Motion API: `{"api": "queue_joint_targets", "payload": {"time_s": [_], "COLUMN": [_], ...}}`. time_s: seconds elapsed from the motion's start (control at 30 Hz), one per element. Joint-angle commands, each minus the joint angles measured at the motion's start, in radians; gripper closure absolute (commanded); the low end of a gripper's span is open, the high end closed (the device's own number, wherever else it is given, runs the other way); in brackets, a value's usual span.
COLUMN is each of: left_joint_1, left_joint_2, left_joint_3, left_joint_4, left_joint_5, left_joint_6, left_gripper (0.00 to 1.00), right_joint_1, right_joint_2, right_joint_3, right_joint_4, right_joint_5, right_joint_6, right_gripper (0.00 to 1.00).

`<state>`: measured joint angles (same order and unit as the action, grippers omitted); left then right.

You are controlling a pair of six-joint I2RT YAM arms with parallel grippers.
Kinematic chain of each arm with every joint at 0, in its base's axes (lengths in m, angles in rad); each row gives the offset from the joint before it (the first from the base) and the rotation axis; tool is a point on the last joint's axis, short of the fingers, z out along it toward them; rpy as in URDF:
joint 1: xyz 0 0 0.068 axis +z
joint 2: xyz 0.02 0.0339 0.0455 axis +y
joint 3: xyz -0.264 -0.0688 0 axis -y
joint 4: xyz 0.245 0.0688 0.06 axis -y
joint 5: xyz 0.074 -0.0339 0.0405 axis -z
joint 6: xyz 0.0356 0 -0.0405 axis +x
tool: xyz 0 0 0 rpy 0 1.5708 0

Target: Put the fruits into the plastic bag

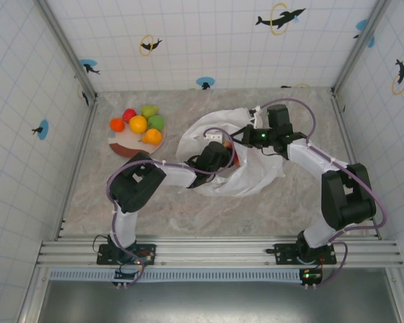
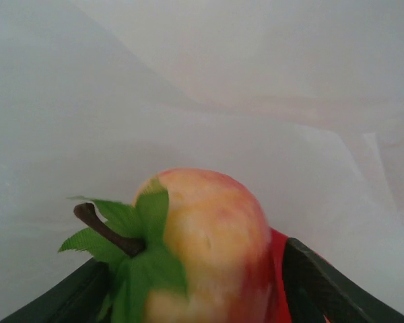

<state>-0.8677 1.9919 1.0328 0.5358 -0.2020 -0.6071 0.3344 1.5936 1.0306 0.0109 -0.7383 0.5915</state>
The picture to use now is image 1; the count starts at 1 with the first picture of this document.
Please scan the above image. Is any green apple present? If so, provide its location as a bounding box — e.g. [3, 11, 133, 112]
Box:
[147, 114, 166, 131]

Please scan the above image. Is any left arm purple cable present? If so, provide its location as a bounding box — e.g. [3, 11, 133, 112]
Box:
[106, 127, 237, 287]

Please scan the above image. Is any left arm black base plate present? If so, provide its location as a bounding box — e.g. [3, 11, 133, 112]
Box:
[96, 242, 158, 266]

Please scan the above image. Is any round pastel ceramic plate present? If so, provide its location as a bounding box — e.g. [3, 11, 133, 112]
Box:
[108, 116, 167, 159]

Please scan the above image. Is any fish blue circle wall sticker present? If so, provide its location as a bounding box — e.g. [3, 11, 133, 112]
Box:
[196, 76, 215, 91]
[32, 119, 50, 140]

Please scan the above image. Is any yellow-orange round orange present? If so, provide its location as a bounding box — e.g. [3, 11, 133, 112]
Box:
[129, 114, 148, 135]

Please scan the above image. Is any aluminium mounting rail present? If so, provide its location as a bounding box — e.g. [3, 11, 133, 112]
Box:
[36, 235, 404, 268]

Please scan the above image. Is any aluminium frame post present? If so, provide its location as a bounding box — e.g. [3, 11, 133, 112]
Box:
[33, 0, 99, 99]
[332, 0, 391, 94]

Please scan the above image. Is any upright dolphin ring wall sticker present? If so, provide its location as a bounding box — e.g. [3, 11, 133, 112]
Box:
[391, 59, 404, 96]

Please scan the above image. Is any orange with stem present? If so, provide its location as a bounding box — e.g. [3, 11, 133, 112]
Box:
[141, 128, 164, 146]

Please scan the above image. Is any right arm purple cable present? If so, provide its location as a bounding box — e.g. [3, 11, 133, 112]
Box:
[259, 98, 389, 287]

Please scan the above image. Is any shark blue circle wall sticker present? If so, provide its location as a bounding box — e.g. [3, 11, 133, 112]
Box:
[79, 59, 101, 75]

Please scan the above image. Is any large dolphin ring wall sticker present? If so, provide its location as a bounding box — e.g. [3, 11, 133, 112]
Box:
[270, 2, 306, 36]

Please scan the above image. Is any aluminium table side rail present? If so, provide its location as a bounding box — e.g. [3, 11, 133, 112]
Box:
[330, 89, 383, 240]
[55, 97, 99, 240]

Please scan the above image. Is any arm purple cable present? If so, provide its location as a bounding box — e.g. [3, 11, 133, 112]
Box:
[106, 127, 237, 287]
[259, 98, 389, 287]

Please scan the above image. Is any red-orange tangerine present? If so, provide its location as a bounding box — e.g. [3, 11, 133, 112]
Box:
[109, 117, 126, 133]

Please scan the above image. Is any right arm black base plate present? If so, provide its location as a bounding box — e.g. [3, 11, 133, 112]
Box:
[274, 242, 337, 266]

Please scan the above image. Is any white plastic bag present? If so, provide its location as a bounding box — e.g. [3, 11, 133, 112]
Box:
[176, 106, 286, 198]

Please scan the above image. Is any small dolphin ring wall sticker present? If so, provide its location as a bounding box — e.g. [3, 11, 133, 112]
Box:
[139, 34, 163, 57]

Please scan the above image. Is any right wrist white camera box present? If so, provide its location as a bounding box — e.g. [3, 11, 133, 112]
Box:
[249, 106, 267, 128]

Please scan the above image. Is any green pear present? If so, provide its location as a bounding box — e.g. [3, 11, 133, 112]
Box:
[140, 104, 160, 118]

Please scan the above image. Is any white slotted cable duct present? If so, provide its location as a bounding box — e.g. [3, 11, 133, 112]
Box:
[48, 268, 306, 283]

